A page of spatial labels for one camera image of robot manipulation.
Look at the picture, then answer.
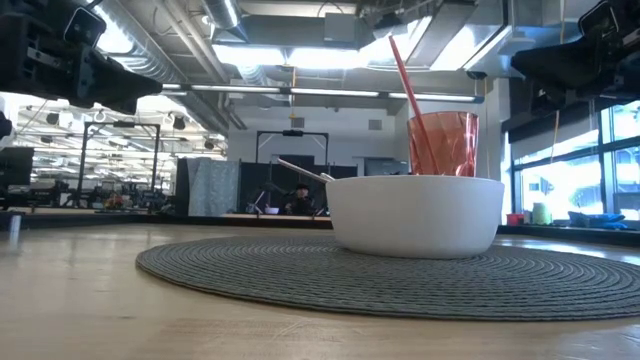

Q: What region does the grey fabric partition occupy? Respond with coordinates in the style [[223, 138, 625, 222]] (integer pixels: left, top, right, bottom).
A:
[[186, 157, 242, 218]]

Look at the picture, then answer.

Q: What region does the black window frame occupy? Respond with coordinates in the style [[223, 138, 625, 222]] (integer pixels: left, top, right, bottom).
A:
[[508, 99, 640, 222]]

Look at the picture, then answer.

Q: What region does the person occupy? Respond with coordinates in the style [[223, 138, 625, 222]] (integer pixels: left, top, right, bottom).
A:
[[284, 182, 317, 218]]

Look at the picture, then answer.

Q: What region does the white bowl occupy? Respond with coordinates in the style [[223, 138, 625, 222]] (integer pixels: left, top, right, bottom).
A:
[[324, 174, 506, 260]]

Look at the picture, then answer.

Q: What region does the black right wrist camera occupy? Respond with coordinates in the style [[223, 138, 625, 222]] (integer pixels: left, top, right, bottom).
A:
[[577, 0, 622, 39]]

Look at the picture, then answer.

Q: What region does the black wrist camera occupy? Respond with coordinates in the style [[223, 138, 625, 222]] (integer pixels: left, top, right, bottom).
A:
[[63, 5, 108, 48], [577, 0, 622, 39]]

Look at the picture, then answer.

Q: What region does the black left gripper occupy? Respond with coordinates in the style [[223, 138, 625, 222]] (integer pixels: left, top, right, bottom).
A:
[[0, 0, 164, 116]]

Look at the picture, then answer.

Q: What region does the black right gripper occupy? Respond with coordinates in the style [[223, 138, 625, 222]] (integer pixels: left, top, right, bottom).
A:
[[510, 0, 640, 116]]

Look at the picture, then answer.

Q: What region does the yellow-green roll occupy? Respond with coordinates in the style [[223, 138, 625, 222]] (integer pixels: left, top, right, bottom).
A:
[[530, 201, 553, 227]]

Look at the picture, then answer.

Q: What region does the long ceiling light strip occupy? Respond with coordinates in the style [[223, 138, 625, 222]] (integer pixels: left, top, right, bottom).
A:
[[159, 81, 486, 105]]

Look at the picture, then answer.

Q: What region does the blue cloth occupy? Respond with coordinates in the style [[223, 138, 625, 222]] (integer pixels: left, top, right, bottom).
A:
[[566, 210, 627, 231]]

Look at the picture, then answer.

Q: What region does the orange translucent plastic cup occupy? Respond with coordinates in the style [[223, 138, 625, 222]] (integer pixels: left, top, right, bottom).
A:
[[406, 110, 480, 178]]

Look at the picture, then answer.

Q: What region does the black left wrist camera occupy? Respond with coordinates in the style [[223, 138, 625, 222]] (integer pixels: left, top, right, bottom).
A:
[[63, 5, 108, 48]]

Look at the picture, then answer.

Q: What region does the silver metal fork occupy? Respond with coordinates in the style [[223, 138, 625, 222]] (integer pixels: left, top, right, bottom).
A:
[[276, 157, 332, 184]]

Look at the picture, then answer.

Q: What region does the round grey woven placemat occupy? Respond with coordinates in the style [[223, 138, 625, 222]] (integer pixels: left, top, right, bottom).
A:
[[135, 234, 640, 323]]

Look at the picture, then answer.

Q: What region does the black robot station frame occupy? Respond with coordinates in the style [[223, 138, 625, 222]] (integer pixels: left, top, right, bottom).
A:
[[255, 129, 330, 167], [76, 120, 162, 209]]

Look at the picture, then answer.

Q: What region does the black partition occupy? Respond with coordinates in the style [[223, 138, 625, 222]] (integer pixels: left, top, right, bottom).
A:
[[238, 154, 359, 217]]

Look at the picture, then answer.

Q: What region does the silver ventilation duct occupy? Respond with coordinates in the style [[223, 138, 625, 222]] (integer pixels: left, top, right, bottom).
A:
[[201, 0, 242, 30]]

